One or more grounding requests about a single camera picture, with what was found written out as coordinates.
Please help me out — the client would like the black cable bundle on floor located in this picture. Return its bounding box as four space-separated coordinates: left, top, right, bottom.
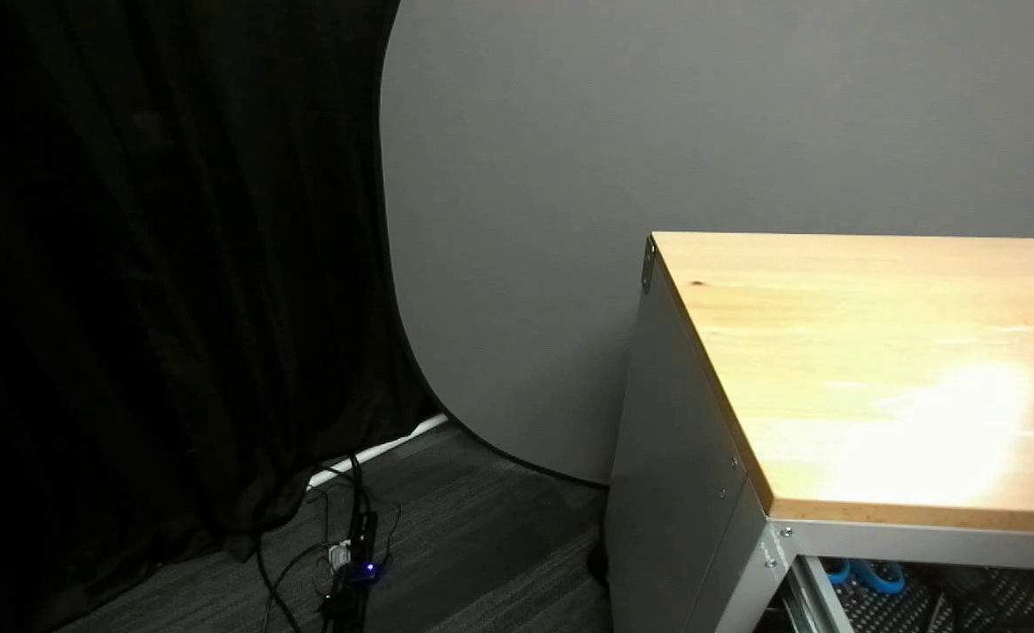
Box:
248 450 408 633

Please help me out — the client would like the grey metal workbench cabinet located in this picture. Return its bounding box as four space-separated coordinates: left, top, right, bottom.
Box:
604 232 1034 633

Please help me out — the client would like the grey rounded partition panel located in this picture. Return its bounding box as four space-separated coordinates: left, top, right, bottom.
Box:
378 0 1034 483

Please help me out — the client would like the black curtain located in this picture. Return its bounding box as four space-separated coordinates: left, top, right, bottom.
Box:
0 0 427 633

